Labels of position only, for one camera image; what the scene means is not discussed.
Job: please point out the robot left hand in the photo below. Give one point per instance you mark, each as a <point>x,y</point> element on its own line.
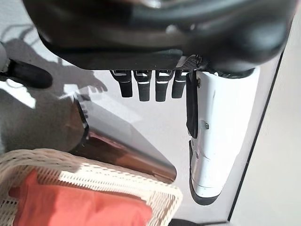
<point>141,30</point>

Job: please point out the white wicker tray basket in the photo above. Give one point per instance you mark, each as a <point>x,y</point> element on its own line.
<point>105,179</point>

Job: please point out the brown stool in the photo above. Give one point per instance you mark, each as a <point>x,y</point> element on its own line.
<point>113,146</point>

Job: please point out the red cloth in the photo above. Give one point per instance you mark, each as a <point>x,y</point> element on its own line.
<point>70,204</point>

